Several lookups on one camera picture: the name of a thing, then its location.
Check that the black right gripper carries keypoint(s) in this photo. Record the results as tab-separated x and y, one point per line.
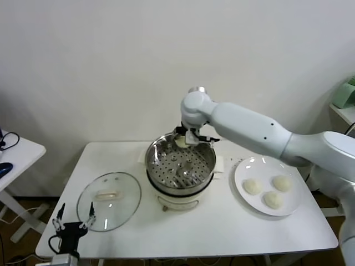
191	128

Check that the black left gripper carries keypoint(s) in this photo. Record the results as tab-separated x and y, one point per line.
70	232

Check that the white steamed baozi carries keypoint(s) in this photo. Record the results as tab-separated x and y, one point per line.
252	186
181	142
282	183
273	199

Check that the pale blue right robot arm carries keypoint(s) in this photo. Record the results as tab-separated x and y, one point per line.
249	122

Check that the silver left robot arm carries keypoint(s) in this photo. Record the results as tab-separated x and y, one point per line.
63	260

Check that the perforated steel steamer basket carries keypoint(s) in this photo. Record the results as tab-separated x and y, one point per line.
163	169

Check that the glass pot lid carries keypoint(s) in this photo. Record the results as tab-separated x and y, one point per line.
122	191

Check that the cream electric pot base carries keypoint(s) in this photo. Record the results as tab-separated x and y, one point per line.
177	200

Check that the white side table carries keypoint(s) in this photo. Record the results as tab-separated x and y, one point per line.
25	155

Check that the white oval plate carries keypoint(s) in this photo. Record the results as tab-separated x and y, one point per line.
258	171

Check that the blue computer mouse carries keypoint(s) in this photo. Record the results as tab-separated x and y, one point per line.
5	168

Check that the white side desk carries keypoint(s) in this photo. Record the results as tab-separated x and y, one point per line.
346	113

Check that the mint green appliance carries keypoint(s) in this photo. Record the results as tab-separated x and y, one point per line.
344	95

